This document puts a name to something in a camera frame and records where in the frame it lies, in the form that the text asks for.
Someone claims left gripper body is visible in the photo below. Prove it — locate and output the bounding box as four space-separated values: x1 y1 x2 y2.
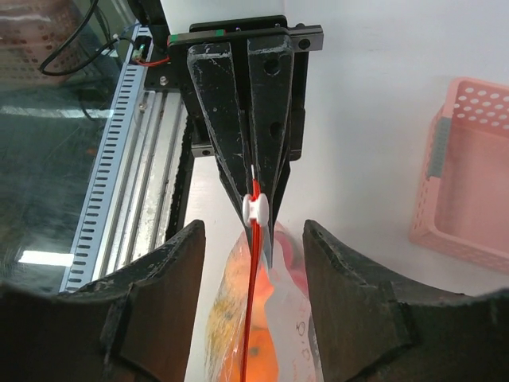
144 15 324 161

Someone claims fake orange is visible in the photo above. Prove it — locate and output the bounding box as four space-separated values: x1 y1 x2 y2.
236 272 278 382

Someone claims aluminium front rail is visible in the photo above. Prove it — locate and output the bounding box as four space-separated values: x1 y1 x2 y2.
101 91 187 275

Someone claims fake red fruit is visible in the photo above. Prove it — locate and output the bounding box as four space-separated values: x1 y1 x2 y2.
274 231 309 296

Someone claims clear zip top bag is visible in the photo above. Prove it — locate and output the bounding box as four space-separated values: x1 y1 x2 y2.
202 165 323 382

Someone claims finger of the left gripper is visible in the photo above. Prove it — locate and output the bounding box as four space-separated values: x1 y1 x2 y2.
187 42 250 207
247 34 293 233

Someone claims slotted cable duct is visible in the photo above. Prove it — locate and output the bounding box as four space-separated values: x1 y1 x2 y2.
59 63 154 294

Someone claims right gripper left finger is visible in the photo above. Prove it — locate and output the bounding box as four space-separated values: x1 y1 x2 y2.
1 220 206 381

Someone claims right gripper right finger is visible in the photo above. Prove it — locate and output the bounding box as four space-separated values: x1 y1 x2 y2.
302 220 508 381

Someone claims fake yellow lemon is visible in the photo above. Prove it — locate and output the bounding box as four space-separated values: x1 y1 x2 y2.
206 257 250 359

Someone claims pink plastic basket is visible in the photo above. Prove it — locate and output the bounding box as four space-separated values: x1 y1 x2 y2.
409 77 508 274

